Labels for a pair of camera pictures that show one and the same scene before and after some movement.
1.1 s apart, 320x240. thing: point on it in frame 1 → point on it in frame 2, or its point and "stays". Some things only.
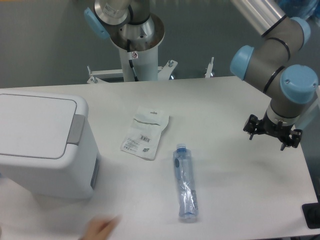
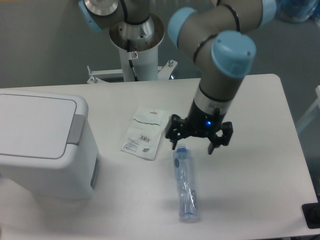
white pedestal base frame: (98, 77) stays
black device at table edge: (311, 215) stays
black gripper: (255, 126) → (199, 121)
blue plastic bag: (306, 9) stays
